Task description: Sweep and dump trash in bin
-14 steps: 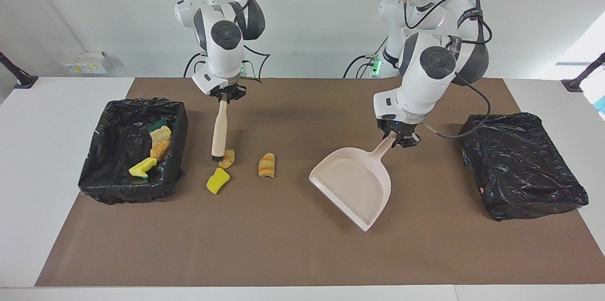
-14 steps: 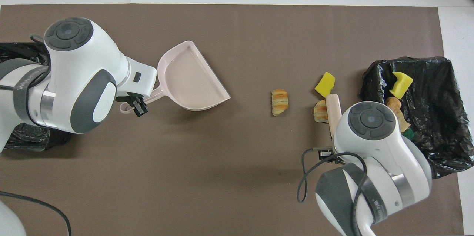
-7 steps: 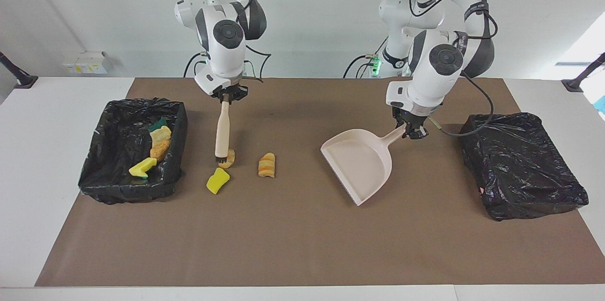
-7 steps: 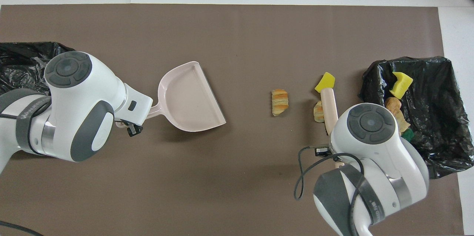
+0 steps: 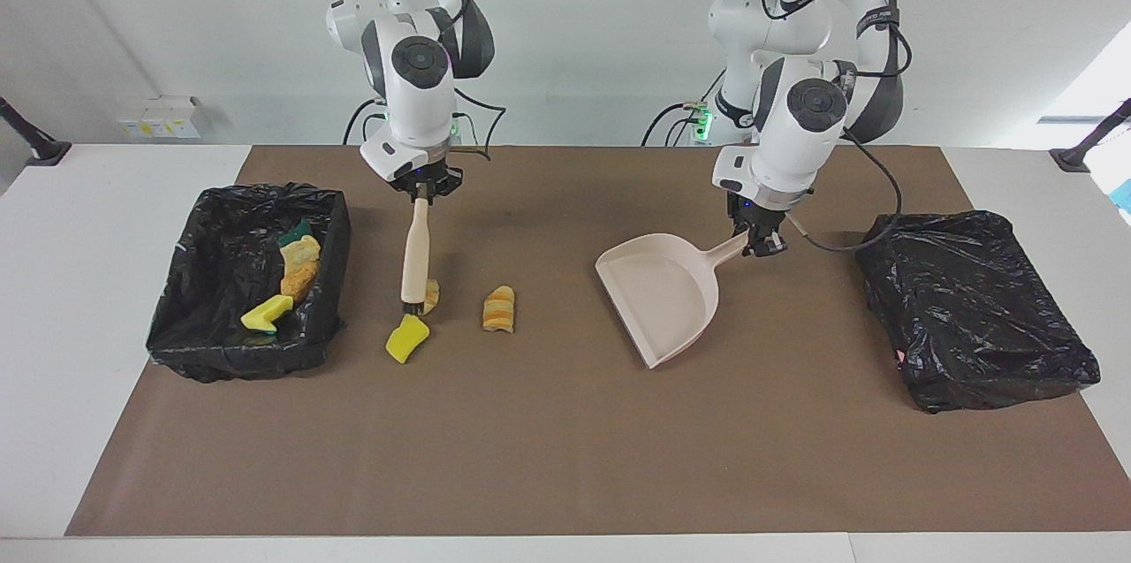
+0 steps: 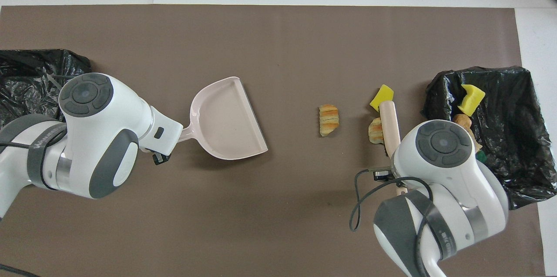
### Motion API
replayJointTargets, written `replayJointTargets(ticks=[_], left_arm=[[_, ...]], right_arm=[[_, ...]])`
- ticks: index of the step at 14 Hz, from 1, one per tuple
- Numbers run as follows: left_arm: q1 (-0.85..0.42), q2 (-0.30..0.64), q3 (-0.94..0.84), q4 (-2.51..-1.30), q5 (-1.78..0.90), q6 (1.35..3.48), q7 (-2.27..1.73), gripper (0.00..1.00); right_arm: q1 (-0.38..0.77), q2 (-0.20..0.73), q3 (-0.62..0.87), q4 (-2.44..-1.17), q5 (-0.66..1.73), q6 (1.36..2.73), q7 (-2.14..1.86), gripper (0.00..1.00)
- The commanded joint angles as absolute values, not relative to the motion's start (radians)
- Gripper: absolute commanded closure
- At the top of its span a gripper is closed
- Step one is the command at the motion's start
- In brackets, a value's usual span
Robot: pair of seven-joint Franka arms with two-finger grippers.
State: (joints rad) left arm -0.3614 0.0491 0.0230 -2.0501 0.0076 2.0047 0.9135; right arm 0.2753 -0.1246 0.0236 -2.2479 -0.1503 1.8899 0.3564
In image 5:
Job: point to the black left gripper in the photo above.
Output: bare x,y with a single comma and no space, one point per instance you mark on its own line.
753,211

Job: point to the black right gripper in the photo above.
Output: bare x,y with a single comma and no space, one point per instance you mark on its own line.
426,178

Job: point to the beige brush black bristles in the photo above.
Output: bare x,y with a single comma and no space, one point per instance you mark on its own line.
415,254

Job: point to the striped croissant bread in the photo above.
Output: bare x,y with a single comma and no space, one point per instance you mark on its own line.
499,309
433,298

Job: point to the pale pink plastic dustpan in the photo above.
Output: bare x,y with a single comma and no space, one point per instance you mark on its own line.
663,298

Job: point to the yellow sponge piece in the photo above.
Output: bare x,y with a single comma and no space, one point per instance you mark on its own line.
268,313
299,233
406,339

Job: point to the pale torn bread piece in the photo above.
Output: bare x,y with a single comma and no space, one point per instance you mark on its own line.
302,252

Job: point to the brown oval bread bun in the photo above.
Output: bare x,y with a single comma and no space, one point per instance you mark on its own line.
298,280

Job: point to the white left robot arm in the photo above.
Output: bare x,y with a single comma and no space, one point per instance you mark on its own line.
795,148

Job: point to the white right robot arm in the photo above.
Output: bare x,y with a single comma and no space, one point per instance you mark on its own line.
420,103

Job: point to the bin with black bag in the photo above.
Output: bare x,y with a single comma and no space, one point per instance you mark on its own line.
972,324
212,280

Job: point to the brown table mat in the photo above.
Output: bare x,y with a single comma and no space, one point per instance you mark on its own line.
574,457

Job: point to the blue object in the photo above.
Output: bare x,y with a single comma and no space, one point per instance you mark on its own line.
1125,196

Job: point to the white wall socket box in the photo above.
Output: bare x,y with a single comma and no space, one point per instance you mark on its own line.
159,117

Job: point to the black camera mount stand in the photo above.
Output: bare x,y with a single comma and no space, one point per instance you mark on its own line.
44,152
1074,158

